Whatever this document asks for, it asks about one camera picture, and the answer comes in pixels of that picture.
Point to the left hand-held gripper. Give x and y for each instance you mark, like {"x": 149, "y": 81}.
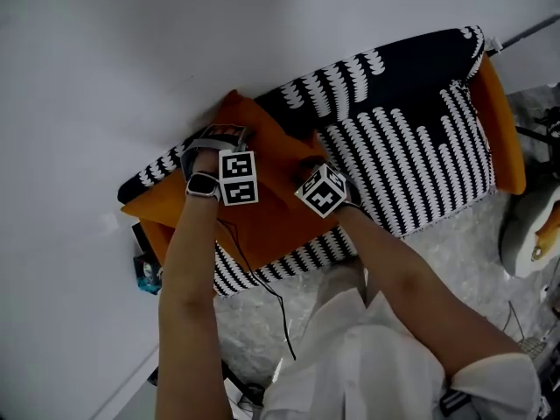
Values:
{"x": 238, "y": 177}

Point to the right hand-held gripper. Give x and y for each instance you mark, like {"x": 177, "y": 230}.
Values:
{"x": 321, "y": 193}

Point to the person's left forearm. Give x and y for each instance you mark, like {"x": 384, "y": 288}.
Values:
{"x": 188, "y": 300}

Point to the person's right forearm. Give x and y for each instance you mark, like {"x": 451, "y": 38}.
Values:
{"x": 394, "y": 269}

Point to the orange sofa with striped cover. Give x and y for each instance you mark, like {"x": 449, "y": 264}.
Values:
{"x": 394, "y": 169}

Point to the person's left hand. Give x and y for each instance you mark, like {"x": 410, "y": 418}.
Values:
{"x": 205, "y": 164}

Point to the person's light trousers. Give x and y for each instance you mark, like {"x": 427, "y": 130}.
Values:
{"x": 341, "y": 287}

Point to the teal box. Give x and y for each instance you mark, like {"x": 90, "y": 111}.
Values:
{"x": 146, "y": 278}

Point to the person's white shirt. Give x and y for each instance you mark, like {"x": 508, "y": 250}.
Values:
{"x": 359, "y": 374}

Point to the grey white cushion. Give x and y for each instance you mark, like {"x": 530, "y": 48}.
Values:
{"x": 520, "y": 234}

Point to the orange fabric bundle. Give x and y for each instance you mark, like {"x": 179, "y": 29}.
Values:
{"x": 551, "y": 230}

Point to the white wall plug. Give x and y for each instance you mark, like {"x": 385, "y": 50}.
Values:
{"x": 493, "y": 45}

